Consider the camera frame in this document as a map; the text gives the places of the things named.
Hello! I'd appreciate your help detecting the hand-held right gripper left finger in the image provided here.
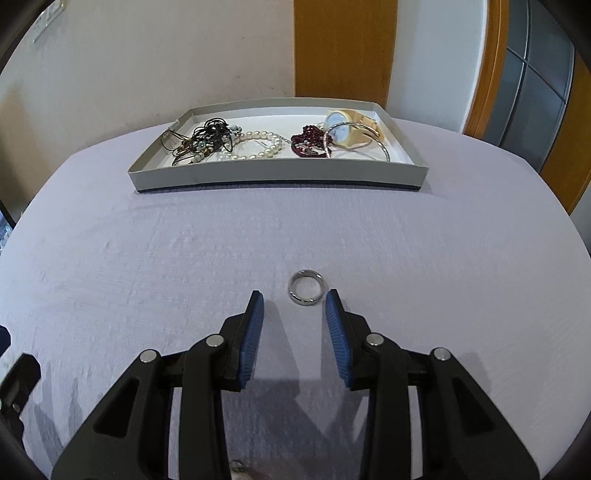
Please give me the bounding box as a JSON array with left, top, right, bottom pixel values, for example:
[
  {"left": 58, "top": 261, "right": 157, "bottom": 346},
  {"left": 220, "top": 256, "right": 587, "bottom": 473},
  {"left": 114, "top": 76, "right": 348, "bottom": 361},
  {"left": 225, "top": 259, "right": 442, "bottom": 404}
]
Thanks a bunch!
[{"left": 51, "top": 290, "right": 265, "bottom": 480}]

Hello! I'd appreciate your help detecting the white pearl bracelet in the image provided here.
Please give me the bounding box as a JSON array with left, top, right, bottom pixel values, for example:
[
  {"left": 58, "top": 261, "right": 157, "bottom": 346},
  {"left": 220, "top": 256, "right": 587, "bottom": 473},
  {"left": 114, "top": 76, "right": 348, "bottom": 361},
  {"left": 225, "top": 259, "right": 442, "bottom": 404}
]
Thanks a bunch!
[{"left": 219, "top": 130, "right": 283, "bottom": 161}]

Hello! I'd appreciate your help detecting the wooden framed glass door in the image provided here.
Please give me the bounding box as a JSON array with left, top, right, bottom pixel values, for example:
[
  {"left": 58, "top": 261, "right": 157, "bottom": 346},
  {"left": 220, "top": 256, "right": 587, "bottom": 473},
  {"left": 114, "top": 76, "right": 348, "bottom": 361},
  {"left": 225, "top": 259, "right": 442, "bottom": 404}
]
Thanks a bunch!
[{"left": 462, "top": 0, "right": 591, "bottom": 217}]

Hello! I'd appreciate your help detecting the black cord necklace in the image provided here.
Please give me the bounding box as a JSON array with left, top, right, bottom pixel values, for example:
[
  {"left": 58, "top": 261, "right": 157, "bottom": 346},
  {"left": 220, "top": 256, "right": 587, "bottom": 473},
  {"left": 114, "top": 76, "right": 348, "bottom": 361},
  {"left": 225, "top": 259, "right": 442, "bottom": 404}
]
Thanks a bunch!
[{"left": 191, "top": 117, "right": 237, "bottom": 154}]

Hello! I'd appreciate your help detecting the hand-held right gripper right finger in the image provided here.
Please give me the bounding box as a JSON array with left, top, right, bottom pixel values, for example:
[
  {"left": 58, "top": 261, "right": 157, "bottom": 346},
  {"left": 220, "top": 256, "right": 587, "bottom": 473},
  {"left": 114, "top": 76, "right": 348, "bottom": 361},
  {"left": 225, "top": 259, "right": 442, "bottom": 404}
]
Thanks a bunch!
[{"left": 324, "top": 289, "right": 541, "bottom": 480}]

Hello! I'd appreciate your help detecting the grey cardboard tray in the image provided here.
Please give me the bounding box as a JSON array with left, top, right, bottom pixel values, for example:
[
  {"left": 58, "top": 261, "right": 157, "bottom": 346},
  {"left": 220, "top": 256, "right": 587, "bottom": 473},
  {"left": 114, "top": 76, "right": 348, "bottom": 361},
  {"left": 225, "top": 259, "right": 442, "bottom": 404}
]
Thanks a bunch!
[{"left": 128, "top": 97, "right": 429, "bottom": 193}]

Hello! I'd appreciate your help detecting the beige wristwatch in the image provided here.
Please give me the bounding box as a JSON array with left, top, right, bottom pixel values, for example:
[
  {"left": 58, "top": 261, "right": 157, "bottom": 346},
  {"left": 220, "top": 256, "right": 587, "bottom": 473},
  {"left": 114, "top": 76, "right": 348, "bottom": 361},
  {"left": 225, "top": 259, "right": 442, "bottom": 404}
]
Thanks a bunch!
[{"left": 323, "top": 108, "right": 385, "bottom": 151}]

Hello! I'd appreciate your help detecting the wooden wall panel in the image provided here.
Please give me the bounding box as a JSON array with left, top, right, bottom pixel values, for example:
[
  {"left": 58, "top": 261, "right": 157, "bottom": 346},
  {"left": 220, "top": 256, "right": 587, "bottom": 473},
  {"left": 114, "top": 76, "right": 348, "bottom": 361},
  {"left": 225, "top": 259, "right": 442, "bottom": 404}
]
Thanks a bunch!
[{"left": 293, "top": 0, "right": 398, "bottom": 109}]

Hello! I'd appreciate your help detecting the beaded cord bracelet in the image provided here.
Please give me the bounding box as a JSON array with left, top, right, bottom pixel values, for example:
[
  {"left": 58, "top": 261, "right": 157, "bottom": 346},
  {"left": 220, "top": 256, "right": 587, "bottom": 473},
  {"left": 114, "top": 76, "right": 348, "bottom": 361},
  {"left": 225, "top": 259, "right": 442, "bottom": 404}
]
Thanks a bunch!
[{"left": 161, "top": 131, "right": 218, "bottom": 167}]

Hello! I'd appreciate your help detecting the silver ring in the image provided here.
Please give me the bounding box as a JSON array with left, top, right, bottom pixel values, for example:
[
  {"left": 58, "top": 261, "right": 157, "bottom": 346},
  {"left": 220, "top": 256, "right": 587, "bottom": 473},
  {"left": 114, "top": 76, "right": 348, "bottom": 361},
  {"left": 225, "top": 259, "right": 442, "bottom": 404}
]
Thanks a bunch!
[{"left": 288, "top": 270, "right": 325, "bottom": 306}]

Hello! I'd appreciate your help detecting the pale lavender tablecloth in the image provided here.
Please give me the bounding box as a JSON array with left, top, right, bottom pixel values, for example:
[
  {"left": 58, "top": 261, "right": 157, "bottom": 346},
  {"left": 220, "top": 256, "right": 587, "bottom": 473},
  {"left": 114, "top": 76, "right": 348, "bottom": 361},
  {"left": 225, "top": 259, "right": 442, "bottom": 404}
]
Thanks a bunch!
[{"left": 0, "top": 115, "right": 591, "bottom": 480}]

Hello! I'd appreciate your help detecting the dark red bead bracelet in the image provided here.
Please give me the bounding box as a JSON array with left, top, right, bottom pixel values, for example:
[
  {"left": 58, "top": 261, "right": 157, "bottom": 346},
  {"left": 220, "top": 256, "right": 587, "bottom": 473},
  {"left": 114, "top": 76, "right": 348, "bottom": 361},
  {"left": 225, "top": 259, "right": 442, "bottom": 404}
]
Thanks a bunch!
[{"left": 291, "top": 124, "right": 329, "bottom": 159}]

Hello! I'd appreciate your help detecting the silver bangle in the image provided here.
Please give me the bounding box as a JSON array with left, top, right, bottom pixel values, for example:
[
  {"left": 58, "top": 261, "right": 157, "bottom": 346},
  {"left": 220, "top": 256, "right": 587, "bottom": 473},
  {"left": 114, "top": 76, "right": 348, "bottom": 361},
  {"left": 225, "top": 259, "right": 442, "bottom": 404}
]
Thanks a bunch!
[{"left": 323, "top": 124, "right": 391, "bottom": 162}]

